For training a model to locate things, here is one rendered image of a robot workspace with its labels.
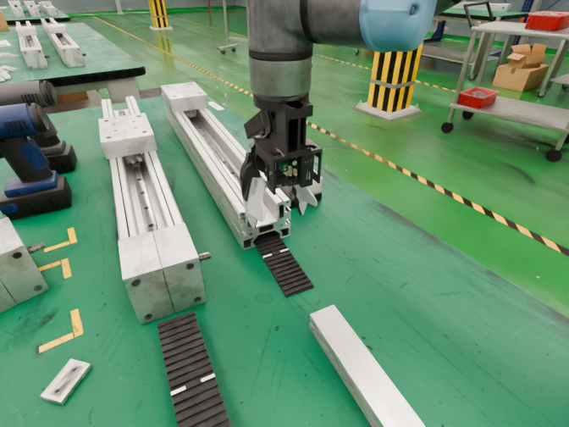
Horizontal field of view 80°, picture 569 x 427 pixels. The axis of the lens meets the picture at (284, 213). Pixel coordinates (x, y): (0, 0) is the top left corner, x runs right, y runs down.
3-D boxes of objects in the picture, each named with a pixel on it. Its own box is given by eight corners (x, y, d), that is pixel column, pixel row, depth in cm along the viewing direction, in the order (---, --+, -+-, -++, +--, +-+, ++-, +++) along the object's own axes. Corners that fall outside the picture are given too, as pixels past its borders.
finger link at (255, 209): (247, 245, 49) (265, 189, 45) (234, 223, 53) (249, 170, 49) (266, 245, 51) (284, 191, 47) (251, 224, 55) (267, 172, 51)
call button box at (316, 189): (322, 201, 76) (323, 176, 72) (283, 211, 73) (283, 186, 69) (305, 185, 82) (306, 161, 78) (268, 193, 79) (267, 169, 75)
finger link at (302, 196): (314, 230, 53) (298, 187, 47) (296, 211, 58) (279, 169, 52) (330, 219, 54) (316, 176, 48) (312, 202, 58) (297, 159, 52)
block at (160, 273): (222, 296, 54) (215, 252, 48) (140, 325, 49) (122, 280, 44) (207, 261, 60) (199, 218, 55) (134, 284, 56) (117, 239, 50)
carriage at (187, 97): (210, 116, 105) (207, 94, 101) (174, 121, 101) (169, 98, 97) (197, 102, 116) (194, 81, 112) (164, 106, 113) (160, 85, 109)
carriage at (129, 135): (160, 161, 80) (153, 134, 76) (109, 170, 76) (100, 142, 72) (150, 136, 91) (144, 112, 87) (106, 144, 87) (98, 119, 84)
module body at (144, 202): (194, 265, 59) (185, 227, 54) (134, 284, 56) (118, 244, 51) (140, 120, 118) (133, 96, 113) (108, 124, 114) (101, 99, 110)
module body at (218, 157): (290, 235, 66) (290, 199, 61) (242, 250, 62) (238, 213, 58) (194, 112, 125) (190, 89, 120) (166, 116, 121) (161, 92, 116)
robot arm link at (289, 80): (239, 52, 41) (298, 47, 44) (242, 91, 44) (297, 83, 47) (262, 64, 36) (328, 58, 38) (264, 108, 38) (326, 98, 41)
